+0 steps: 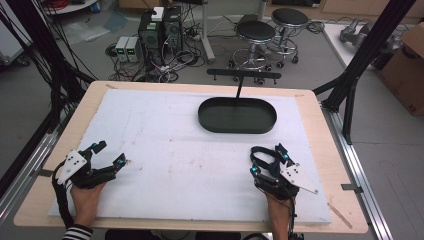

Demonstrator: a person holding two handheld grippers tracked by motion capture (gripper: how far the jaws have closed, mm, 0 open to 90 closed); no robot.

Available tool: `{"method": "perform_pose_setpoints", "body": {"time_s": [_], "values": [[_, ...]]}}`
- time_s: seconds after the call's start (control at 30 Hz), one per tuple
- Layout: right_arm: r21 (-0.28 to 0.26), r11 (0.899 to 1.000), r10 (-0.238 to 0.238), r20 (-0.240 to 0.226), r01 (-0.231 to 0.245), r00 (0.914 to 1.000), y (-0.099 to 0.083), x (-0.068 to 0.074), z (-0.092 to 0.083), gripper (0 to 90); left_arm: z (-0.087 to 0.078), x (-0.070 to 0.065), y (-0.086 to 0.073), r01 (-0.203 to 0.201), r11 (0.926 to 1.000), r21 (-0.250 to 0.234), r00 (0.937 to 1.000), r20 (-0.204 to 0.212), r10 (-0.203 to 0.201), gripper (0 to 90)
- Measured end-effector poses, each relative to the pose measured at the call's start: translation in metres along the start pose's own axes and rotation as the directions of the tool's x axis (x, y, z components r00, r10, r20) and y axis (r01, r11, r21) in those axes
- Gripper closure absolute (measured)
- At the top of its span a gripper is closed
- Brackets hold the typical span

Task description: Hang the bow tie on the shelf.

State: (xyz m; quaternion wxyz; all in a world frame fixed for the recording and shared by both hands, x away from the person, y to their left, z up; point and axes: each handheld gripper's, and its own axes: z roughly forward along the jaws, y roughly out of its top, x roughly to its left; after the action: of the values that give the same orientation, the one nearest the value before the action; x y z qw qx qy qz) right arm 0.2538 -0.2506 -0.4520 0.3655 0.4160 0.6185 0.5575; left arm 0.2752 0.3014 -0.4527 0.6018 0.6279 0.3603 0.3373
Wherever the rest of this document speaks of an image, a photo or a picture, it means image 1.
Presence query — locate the person's left hand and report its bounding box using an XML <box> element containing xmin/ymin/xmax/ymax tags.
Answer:
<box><xmin>69</xmin><ymin>181</ymin><xmax>108</xmax><ymax>231</ymax></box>

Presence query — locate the black round stool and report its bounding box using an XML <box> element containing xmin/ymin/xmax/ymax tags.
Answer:
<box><xmin>270</xmin><ymin>7</ymin><xmax>311</xmax><ymax>69</ymax></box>
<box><xmin>228</xmin><ymin>19</ymin><xmax>278</xmax><ymax>73</ymax></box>

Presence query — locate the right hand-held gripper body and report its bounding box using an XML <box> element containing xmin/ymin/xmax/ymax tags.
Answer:
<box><xmin>253</xmin><ymin>162</ymin><xmax>319</xmax><ymax>201</ymax></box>

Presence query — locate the tangle of floor cables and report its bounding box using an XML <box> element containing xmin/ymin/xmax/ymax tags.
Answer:
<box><xmin>104</xmin><ymin>43</ymin><xmax>208</xmax><ymax>84</ymax></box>

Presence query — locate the white low platform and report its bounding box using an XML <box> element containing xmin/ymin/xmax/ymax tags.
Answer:
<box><xmin>322</xmin><ymin>22</ymin><xmax>378</xmax><ymax>71</ymax></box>

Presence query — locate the thin wooden stick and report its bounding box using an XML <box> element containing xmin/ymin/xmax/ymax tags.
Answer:
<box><xmin>327</xmin><ymin>202</ymin><xmax>354</xmax><ymax>230</ymax></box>

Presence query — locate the grey table leg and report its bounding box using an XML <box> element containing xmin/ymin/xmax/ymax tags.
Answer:
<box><xmin>199</xmin><ymin>0</ymin><xmax>217</xmax><ymax>65</ymax></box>

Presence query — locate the black frame post with cables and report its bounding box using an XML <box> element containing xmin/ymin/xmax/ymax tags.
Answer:
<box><xmin>0</xmin><ymin>0</ymin><xmax>98</xmax><ymax>134</ymax></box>

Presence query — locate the grey machine part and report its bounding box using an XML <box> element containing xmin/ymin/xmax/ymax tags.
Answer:
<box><xmin>339</xmin><ymin>18</ymin><xmax>404</xmax><ymax>54</ymax></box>

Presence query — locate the brown cardboard box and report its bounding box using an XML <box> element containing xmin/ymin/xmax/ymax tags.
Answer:
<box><xmin>377</xmin><ymin>22</ymin><xmax>424</xmax><ymax>117</ymax></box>

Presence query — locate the white box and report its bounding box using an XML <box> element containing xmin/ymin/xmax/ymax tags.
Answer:
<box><xmin>150</xmin><ymin>6</ymin><xmax>165</xmax><ymax>23</ymax></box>

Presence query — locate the grey power supply unit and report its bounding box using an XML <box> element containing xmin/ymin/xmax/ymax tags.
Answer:
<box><xmin>114</xmin><ymin>35</ymin><xmax>130</xmax><ymax>63</ymax></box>
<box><xmin>125</xmin><ymin>36</ymin><xmax>143</xmax><ymax>63</ymax></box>

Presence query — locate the person's dark lap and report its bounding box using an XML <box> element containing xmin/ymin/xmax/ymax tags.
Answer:
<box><xmin>104</xmin><ymin>229</ymin><xmax>243</xmax><ymax>240</ymax></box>

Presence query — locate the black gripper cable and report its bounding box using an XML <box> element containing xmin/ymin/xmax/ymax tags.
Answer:
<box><xmin>51</xmin><ymin>159</ymin><xmax>76</xmax><ymax>229</ymax></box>
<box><xmin>288</xmin><ymin>198</ymin><xmax>300</xmax><ymax>240</ymax></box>

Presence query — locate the black oval tray stand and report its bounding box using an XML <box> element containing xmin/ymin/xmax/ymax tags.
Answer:
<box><xmin>197</xmin><ymin>68</ymin><xmax>283</xmax><ymax>135</ymax></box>

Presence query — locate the black computer tower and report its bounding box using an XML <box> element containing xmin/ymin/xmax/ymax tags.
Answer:
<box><xmin>137</xmin><ymin>11</ymin><xmax>165</xmax><ymax>65</ymax></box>
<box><xmin>162</xmin><ymin>5</ymin><xmax>184</xmax><ymax>56</ymax></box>

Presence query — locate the person's right hand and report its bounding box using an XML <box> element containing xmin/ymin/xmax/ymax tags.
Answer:
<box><xmin>264</xmin><ymin>192</ymin><xmax>298</xmax><ymax>240</ymax></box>

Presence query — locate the white foam mat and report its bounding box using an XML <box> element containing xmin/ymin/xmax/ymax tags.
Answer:
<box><xmin>48</xmin><ymin>88</ymin><xmax>333</xmax><ymax>225</ymax></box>

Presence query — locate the white round table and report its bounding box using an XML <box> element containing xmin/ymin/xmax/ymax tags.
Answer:
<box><xmin>39</xmin><ymin>0</ymin><xmax>101</xmax><ymax>16</ymax></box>

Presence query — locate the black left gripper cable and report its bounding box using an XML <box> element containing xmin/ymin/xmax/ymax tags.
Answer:
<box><xmin>51</xmin><ymin>159</ymin><xmax>76</xmax><ymax>229</ymax></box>

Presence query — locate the black metal frame post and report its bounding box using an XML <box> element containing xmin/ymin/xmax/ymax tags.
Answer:
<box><xmin>312</xmin><ymin>0</ymin><xmax>418</xmax><ymax>146</ymax></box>

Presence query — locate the black looped strap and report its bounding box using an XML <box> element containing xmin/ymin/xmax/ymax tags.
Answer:
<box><xmin>249</xmin><ymin>145</ymin><xmax>283</xmax><ymax>178</ymax></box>

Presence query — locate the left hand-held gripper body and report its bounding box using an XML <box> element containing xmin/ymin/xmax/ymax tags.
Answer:
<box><xmin>56</xmin><ymin>149</ymin><xmax>118</xmax><ymax>190</ymax></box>

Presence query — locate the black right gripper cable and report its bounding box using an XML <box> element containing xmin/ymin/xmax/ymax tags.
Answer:
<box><xmin>288</xmin><ymin>198</ymin><xmax>300</xmax><ymax>240</ymax></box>

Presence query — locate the aluminium rail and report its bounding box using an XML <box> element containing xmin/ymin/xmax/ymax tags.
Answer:
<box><xmin>0</xmin><ymin>129</ymin><xmax>61</xmax><ymax>224</ymax></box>
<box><xmin>321</xmin><ymin>103</ymin><xmax>394</xmax><ymax>240</ymax></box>

